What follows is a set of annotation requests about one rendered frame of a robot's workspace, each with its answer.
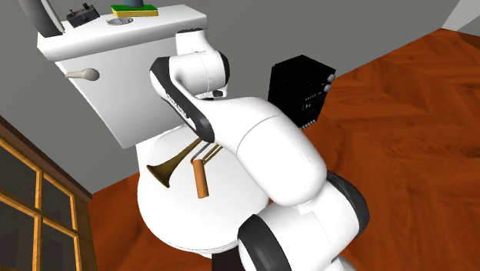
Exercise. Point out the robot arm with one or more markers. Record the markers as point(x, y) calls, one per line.
point(277, 150)

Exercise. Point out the green and yellow sponge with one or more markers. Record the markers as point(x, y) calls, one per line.
point(135, 11)

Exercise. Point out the black speaker box with knobs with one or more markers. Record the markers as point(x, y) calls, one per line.
point(296, 86)

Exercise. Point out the white toilet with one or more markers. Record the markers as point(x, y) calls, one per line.
point(112, 97)

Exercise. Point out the teal cup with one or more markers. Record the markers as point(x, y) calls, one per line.
point(133, 3)

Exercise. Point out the dark grey box with knobs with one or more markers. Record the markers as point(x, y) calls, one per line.
point(82, 15)

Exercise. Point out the brass trumpet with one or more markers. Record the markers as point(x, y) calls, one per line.
point(170, 166)

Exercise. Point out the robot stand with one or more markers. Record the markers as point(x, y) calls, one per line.
point(225, 263)

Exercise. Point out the grey curved object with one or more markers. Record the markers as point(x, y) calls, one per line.
point(39, 17)

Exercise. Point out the wooden cabinet with glass doors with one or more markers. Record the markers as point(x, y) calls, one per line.
point(38, 184)

